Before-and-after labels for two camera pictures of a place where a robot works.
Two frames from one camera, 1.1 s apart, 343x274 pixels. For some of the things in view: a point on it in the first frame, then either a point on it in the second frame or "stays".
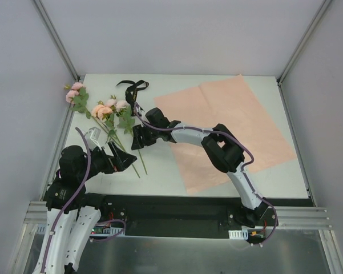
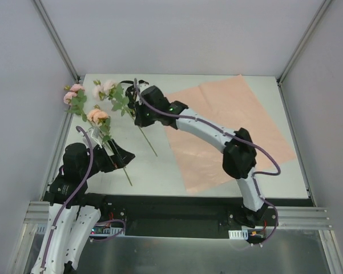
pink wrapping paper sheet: (229, 102) stays
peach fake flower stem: (104, 113) to (101, 120)
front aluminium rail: (289, 217) stays
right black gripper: (146, 133) to (137, 102)
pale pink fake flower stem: (122, 108) to (111, 90)
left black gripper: (111, 160) stays
